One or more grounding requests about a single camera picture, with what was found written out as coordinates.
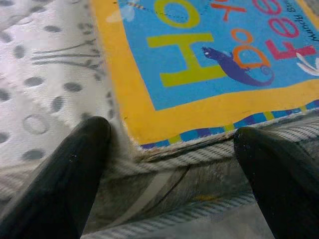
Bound blue yellow children's book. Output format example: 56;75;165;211
89;0;319;157

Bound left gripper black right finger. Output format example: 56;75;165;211
233;126;319;239

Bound grey quilted mattress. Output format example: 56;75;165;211
0;0;319;239

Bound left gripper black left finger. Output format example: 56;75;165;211
0;116;112;239

